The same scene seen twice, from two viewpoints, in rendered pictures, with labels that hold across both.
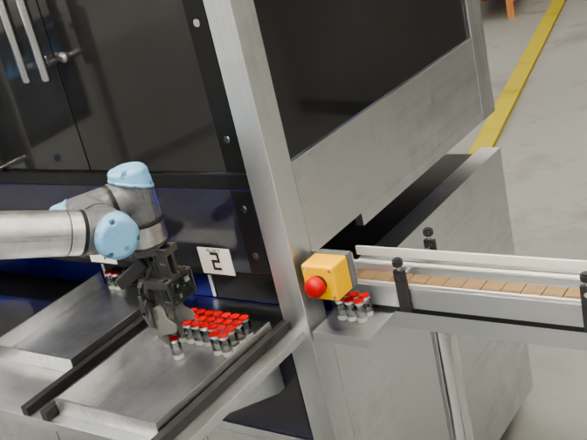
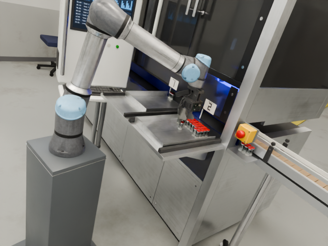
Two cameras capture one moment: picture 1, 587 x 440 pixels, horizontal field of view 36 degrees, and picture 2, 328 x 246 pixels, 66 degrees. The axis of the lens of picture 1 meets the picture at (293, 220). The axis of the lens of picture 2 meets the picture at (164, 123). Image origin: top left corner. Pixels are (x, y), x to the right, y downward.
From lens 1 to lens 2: 0.46 m
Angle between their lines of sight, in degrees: 10
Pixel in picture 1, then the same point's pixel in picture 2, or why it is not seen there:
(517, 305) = (311, 185)
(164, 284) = (192, 102)
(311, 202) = (255, 106)
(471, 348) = not seen: hidden behind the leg
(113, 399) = (153, 128)
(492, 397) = not seen: hidden behind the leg
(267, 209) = (240, 98)
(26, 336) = (136, 95)
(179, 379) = (176, 135)
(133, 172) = (206, 58)
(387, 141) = (287, 104)
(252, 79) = (268, 49)
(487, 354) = not seen: hidden behind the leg
